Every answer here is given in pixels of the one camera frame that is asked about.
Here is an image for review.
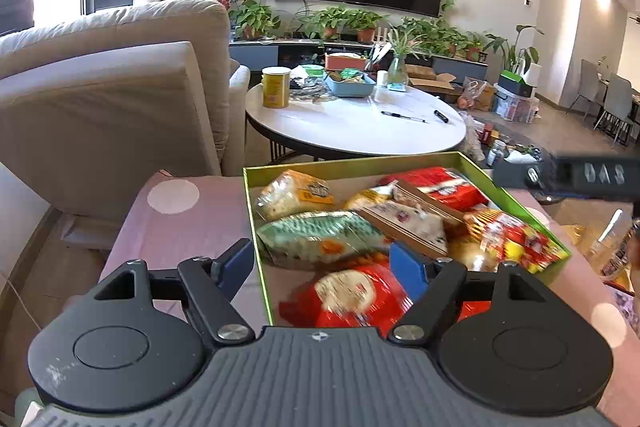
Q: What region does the yellow can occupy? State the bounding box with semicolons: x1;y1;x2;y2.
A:
261;66;293;109

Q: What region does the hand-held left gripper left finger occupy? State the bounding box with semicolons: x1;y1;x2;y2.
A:
60;238;256;349

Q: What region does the beige sofa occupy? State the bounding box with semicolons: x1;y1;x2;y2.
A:
0;0;251;220

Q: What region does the green cardboard box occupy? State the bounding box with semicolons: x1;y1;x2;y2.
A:
242;151;573;328

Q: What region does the green and black box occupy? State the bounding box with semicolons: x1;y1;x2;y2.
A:
497;70;540;98

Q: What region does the pale snack packet dark label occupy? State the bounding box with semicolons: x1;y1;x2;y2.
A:
255;169;336;222

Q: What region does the white round table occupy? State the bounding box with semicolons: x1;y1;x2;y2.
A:
245;79;467;158

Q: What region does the dark television cabinet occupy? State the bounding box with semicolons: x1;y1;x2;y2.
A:
229;39;489;80

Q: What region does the glass vase with plant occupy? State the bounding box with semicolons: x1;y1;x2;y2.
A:
385;26;431;86

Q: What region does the black pen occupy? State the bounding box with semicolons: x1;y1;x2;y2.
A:
381;110;429;124

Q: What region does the tall leafy plant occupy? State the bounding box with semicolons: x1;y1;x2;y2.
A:
484;24;545;75

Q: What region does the red snack bag white label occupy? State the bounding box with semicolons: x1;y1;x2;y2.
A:
380;166;491;212

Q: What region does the grey dining chair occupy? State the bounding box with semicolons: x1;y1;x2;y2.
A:
595;74;638;145
570;58;606;112

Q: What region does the red snack bag white oval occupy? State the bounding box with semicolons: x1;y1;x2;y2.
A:
279;262;493;330

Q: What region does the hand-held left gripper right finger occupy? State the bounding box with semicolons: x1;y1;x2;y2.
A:
387;242;564;348

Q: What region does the open cardboard box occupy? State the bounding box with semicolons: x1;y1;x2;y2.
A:
404;64;464;102

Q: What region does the blue plastic basket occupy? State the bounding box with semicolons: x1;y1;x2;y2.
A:
324;73;377;99

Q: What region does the red striped noodle snack bag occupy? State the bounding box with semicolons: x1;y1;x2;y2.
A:
462;204;568;275

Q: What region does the brown and white snack packet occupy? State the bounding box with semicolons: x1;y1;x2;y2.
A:
357;199;451;258
391;179;468;225

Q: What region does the row of green potted plants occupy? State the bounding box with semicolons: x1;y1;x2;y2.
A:
232;0;491;62

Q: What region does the plastic bag with fruit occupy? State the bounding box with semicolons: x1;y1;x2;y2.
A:
457;77;497;111

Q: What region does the yellow snack packet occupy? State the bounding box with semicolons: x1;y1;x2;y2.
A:
345;187;396;210

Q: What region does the orange box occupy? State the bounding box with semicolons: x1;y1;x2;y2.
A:
324;53;369;72

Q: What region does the white power cable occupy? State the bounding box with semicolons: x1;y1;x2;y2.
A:
0;272;43;333

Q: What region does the dark round table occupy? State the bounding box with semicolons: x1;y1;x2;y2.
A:
467;121;551;165

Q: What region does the pile of dark wrappers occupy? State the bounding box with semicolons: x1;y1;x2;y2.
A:
290;74;328;100

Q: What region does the light green snack packet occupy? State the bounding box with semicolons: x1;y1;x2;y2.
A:
256;211;393;268

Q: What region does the clear storage box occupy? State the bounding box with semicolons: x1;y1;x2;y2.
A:
494;86;542;124

